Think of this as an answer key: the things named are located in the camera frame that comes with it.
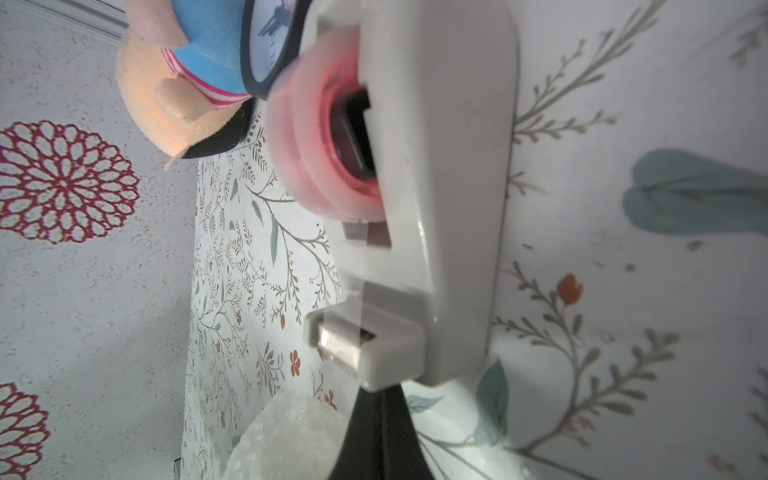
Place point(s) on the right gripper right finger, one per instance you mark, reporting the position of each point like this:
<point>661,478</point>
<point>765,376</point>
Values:
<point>402,455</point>

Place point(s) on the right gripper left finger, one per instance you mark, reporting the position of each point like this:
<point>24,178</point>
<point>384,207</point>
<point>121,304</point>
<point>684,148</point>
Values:
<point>361,454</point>

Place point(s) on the bubble wrap sheet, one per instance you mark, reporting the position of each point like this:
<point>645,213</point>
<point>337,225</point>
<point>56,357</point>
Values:
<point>295,437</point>

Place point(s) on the pink tape roll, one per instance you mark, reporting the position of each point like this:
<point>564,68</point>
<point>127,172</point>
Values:
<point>298,124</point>

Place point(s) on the plush boy doll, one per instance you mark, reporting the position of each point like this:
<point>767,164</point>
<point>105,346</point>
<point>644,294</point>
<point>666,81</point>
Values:
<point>179,74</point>

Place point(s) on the black alarm clock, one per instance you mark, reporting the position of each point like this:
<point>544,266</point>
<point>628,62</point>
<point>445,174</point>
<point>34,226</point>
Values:
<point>271,38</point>

